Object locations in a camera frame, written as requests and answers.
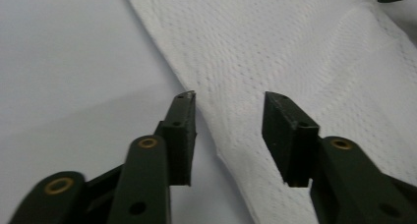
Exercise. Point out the pale table cover sheet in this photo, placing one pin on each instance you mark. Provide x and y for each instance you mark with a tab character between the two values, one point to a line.
72	60

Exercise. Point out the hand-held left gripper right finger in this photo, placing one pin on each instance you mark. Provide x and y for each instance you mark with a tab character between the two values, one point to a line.
285	142

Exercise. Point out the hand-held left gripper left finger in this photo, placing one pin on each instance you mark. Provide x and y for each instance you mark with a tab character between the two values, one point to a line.
180	135

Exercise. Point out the white textured towel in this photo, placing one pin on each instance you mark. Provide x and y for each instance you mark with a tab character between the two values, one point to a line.
295	53

